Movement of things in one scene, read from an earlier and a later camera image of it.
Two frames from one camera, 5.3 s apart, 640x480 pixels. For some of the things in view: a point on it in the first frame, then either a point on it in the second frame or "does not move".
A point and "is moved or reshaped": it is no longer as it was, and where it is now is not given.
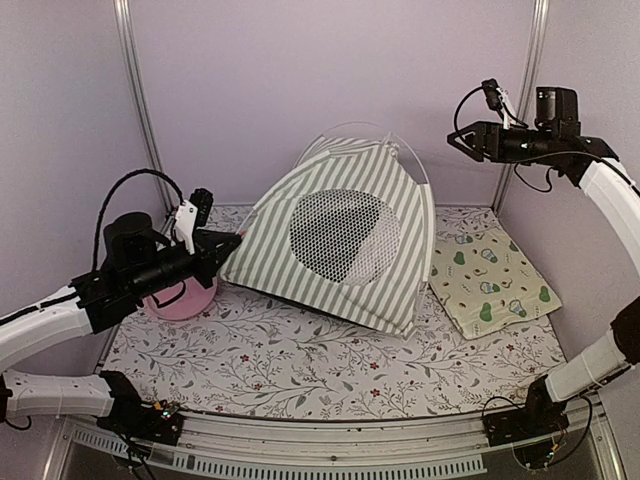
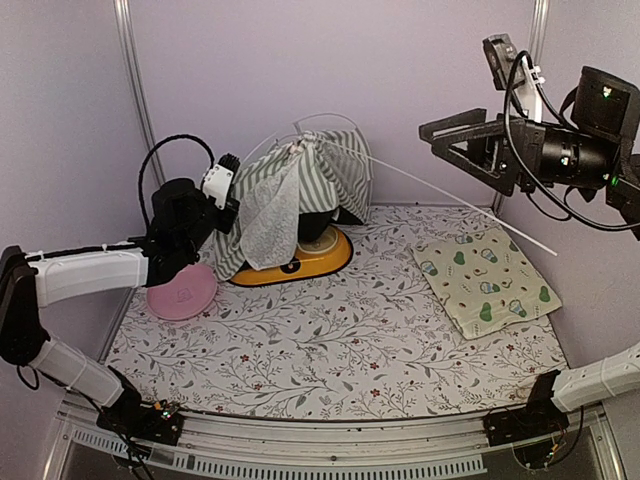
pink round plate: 188,299 does not move
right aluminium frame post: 537,27 does not move
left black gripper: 209,255 → 227,223
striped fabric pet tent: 347,230 is moved or reshaped
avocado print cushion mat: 484,284 does not move
